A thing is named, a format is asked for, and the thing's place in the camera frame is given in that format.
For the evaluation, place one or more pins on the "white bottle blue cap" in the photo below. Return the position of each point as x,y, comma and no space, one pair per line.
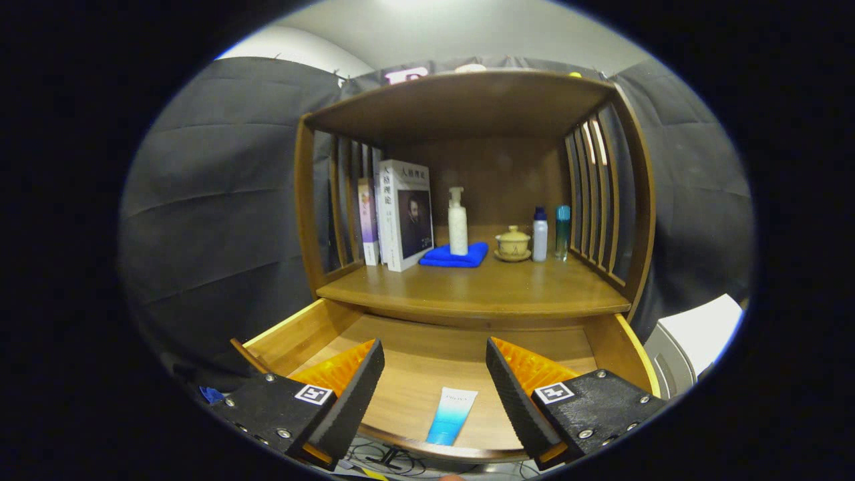
540,237

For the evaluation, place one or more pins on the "blue folded cloth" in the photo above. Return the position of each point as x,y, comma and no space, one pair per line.
441,257

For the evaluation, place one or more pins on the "white portrait book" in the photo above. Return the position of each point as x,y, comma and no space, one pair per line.
411,220

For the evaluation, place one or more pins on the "wooden countertop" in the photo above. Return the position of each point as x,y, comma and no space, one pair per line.
507,287

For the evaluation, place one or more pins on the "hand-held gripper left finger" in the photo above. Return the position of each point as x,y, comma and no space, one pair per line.
351,394

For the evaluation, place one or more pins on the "wooden cabinet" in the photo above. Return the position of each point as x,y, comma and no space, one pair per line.
467,107

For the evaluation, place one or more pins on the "purple book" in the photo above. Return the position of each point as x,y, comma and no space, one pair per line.
367,220

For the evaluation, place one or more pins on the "blue white cosmetic tube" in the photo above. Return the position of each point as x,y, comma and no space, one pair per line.
451,414

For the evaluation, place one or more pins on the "wooden drawer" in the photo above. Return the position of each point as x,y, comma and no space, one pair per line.
414,374

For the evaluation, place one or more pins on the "white pump bottle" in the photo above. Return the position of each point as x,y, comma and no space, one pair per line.
457,227

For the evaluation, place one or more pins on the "teal clear bottle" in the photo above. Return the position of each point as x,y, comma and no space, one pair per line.
562,230

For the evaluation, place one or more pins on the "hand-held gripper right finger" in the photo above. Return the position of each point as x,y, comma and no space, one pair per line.
518,397

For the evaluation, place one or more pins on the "yellow lidded teacup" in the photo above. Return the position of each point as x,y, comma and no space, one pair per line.
512,244

